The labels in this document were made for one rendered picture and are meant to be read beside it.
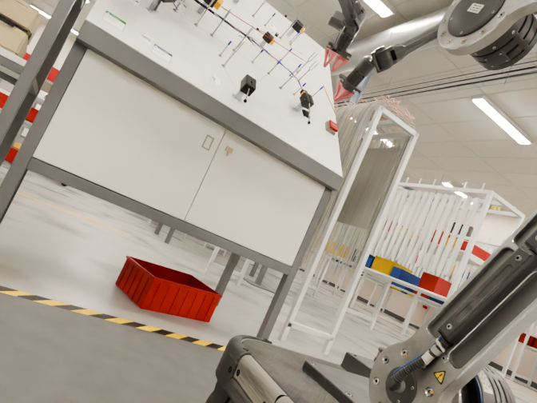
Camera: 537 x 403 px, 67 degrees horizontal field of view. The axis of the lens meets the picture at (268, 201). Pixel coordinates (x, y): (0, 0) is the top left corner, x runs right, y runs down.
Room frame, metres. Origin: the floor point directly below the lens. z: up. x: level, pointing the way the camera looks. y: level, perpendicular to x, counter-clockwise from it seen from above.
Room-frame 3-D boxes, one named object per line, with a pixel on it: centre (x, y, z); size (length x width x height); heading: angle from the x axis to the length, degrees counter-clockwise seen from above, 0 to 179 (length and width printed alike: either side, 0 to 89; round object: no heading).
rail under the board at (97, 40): (1.55, 0.26, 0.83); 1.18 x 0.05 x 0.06; 119
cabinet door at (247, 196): (1.70, 0.03, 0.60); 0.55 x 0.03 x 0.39; 119
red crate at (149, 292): (1.93, 0.26, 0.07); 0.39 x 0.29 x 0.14; 133
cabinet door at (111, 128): (1.44, 0.51, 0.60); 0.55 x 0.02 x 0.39; 119
